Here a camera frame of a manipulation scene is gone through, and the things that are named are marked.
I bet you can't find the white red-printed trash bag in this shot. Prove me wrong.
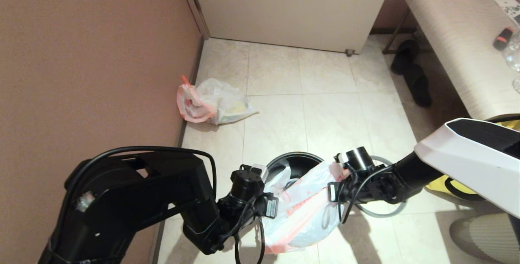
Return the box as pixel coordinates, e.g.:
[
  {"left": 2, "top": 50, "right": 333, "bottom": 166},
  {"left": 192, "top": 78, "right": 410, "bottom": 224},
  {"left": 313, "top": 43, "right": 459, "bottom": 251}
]
[
  {"left": 177, "top": 74, "right": 259, "bottom": 126},
  {"left": 260, "top": 160, "right": 355, "bottom": 255}
]

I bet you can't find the black marker with red band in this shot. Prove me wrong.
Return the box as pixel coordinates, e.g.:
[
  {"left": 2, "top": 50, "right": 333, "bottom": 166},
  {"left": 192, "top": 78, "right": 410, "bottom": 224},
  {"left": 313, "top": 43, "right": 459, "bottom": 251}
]
[{"left": 493, "top": 27, "right": 514, "bottom": 51}]

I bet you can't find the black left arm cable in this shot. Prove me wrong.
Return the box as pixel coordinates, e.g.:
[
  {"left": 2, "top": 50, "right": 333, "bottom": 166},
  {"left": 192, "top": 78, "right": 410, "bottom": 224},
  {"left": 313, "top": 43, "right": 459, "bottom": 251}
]
[{"left": 65, "top": 146, "right": 267, "bottom": 264}]

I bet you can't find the grey skirting board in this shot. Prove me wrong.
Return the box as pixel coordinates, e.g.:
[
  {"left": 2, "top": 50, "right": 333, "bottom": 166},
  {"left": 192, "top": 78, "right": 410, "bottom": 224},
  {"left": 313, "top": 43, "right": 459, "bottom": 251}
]
[{"left": 148, "top": 37, "right": 206, "bottom": 264}]

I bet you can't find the black slipper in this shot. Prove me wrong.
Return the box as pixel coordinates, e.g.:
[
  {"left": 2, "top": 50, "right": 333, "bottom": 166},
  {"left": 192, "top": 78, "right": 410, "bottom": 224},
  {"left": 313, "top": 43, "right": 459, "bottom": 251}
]
[
  {"left": 390, "top": 39, "right": 420, "bottom": 75},
  {"left": 406, "top": 66, "right": 433, "bottom": 108}
]

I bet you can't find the beige door frame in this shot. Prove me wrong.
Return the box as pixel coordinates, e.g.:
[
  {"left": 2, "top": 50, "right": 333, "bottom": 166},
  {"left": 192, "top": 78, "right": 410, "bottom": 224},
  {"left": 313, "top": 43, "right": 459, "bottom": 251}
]
[{"left": 175, "top": 0, "right": 212, "bottom": 40}]

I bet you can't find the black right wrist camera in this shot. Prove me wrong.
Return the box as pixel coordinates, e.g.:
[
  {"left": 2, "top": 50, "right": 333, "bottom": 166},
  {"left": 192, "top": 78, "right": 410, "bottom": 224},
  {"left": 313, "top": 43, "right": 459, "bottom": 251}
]
[{"left": 334, "top": 146, "right": 375, "bottom": 173}]

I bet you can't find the grey bin ring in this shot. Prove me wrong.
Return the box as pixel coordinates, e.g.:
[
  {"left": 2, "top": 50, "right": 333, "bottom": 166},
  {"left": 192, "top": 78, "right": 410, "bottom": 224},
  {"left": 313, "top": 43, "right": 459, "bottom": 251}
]
[{"left": 357, "top": 155, "right": 407, "bottom": 219}]

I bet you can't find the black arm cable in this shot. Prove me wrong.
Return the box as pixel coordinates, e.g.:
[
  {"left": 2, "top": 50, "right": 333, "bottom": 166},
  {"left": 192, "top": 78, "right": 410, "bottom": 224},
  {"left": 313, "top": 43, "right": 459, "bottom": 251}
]
[
  {"left": 65, "top": 146, "right": 267, "bottom": 264},
  {"left": 337, "top": 162, "right": 407, "bottom": 225}
]

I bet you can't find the light woodgrain desk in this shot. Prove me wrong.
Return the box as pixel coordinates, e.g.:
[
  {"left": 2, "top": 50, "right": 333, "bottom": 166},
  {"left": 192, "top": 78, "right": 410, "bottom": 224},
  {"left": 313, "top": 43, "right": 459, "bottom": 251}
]
[{"left": 381, "top": 0, "right": 520, "bottom": 121}]

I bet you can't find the white door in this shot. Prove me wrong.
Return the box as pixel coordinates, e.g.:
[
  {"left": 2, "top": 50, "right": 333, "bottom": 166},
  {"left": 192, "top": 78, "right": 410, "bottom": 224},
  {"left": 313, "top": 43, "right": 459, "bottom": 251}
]
[{"left": 188, "top": 0, "right": 397, "bottom": 55}]

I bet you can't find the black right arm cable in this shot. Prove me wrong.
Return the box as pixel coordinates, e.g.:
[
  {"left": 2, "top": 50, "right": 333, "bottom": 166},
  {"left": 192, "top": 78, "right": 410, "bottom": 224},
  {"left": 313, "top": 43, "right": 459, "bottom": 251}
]
[{"left": 337, "top": 162, "right": 407, "bottom": 225}]

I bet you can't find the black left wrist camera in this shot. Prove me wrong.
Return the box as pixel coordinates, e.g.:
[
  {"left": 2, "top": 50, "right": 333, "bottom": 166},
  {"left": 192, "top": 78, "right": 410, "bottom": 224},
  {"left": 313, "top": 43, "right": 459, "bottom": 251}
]
[{"left": 230, "top": 163, "right": 269, "bottom": 200}]

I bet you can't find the black round trash bin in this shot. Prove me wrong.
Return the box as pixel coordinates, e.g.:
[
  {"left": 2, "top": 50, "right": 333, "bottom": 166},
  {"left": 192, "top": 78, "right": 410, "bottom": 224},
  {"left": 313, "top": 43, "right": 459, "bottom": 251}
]
[{"left": 266, "top": 151, "right": 325, "bottom": 180}]

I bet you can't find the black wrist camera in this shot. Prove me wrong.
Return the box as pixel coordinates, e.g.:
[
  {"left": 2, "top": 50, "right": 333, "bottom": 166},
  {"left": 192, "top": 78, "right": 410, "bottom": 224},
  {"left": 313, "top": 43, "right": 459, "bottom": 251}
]
[
  {"left": 334, "top": 146, "right": 375, "bottom": 173},
  {"left": 230, "top": 163, "right": 269, "bottom": 200}
]

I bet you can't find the yellow fabric bag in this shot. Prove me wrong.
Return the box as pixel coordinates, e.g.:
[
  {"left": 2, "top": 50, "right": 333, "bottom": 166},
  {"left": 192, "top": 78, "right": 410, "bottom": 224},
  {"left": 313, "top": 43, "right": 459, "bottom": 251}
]
[{"left": 425, "top": 118, "right": 520, "bottom": 196}]

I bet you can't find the white leaflet with blue print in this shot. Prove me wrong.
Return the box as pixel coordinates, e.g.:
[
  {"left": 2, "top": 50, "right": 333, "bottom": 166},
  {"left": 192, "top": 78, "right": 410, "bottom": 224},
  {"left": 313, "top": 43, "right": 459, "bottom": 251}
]
[{"left": 493, "top": 0, "right": 520, "bottom": 26}]

